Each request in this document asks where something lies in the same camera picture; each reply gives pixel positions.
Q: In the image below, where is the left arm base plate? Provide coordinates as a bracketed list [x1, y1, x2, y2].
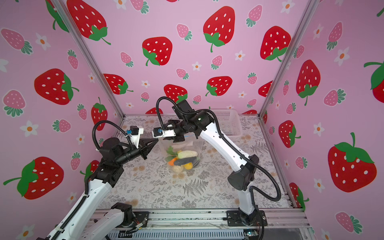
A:
[116, 211, 150, 229]

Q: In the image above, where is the left aluminium frame post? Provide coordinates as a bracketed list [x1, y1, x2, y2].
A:
[52, 0, 125, 119]

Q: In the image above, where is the orange tangerine toy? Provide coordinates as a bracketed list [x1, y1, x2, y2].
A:
[168, 158, 178, 166]

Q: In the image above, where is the right aluminium frame post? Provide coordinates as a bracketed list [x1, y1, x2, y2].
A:
[259, 0, 320, 119]

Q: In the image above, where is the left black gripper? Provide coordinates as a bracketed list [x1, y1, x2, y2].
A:
[116, 138, 158, 169]

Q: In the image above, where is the aluminium frame post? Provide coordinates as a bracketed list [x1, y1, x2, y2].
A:
[259, 0, 320, 119]
[52, 0, 125, 119]

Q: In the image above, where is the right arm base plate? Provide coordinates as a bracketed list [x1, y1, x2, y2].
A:
[224, 209, 268, 227]

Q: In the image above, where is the white plastic basket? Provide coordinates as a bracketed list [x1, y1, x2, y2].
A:
[212, 109, 243, 138]

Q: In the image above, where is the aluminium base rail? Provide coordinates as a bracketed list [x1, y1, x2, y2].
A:
[61, 207, 311, 240]

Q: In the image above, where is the green leaf toy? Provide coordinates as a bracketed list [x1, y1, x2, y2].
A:
[166, 146, 178, 162]

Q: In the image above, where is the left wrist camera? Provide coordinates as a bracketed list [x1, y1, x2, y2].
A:
[127, 126, 144, 148]

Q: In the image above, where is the yellow lemon toy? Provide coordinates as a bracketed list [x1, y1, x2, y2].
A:
[184, 163, 194, 170]

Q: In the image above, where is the clear zip top bag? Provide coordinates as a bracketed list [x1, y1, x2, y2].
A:
[159, 134, 203, 174]

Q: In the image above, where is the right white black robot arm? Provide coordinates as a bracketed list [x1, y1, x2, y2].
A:
[153, 97, 282, 226]

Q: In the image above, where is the beige garlic toy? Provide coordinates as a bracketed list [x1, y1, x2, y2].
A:
[172, 166, 184, 174]

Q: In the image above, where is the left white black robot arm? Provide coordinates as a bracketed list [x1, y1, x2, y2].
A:
[46, 120, 159, 240]

